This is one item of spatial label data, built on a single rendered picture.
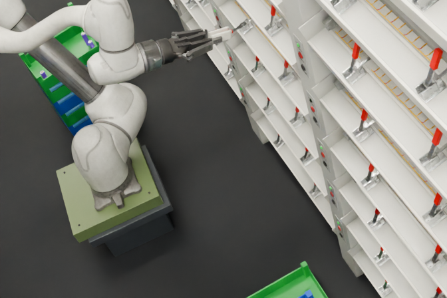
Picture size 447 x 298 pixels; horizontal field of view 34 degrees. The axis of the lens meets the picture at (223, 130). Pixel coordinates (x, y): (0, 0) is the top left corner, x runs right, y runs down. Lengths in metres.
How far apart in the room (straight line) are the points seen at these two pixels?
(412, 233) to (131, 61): 0.92
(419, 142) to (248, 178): 1.52
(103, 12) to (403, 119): 0.92
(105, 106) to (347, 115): 1.11
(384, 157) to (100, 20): 0.87
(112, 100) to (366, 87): 1.28
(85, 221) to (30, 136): 0.84
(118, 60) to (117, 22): 0.12
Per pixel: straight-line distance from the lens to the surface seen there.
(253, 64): 2.45
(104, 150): 2.50
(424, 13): 1.07
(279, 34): 1.94
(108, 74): 2.11
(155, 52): 2.15
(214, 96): 3.17
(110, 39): 2.05
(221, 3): 2.40
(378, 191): 1.84
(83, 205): 2.70
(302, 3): 1.56
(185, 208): 2.85
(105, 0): 2.02
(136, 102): 2.65
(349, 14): 1.37
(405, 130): 1.44
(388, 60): 1.29
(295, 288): 2.58
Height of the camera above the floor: 2.30
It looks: 49 degrees down
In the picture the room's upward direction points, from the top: 21 degrees counter-clockwise
